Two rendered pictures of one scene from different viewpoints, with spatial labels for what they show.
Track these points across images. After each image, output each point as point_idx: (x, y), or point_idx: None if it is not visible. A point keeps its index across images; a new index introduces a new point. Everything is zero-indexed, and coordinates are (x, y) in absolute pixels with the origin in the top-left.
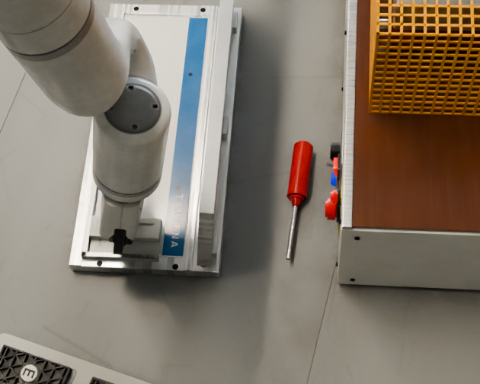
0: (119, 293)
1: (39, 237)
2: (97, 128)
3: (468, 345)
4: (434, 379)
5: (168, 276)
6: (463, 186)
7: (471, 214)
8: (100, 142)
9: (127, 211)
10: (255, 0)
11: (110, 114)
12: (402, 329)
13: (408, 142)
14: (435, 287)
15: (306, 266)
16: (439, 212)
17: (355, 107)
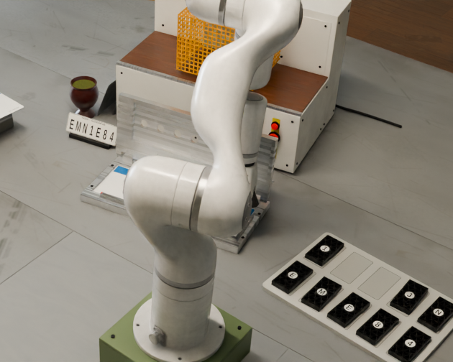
0: (259, 241)
1: None
2: (254, 106)
3: (338, 151)
4: (349, 164)
5: (259, 223)
6: (298, 85)
7: (311, 87)
8: (254, 115)
9: (257, 167)
10: (114, 154)
11: (251, 99)
12: (323, 165)
13: (270, 90)
14: (309, 149)
15: (277, 181)
16: (306, 93)
17: None
